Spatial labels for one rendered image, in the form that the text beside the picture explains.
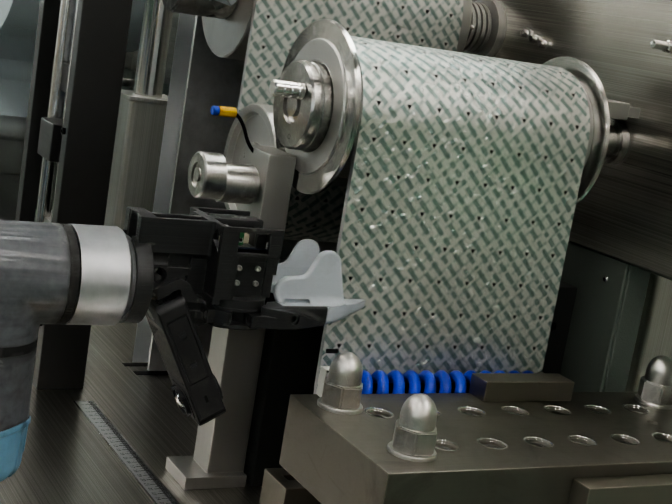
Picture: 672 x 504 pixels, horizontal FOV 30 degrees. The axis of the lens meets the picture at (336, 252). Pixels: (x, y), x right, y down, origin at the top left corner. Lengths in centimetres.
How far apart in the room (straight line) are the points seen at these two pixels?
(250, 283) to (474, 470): 23
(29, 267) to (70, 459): 31
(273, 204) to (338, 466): 26
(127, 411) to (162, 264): 37
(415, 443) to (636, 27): 52
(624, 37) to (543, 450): 46
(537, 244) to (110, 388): 50
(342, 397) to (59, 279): 24
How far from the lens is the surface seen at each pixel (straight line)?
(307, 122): 103
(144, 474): 116
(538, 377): 112
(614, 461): 100
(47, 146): 134
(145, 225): 94
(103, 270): 92
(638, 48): 125
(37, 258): 91
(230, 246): 95
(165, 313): 96
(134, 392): 136
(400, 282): 107
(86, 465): 116
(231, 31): 127
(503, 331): 115
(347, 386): 98
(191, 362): 99
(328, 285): 101
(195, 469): 115
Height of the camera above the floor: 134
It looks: 11 degrees down
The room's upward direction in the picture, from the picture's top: 9 degrees clockwise
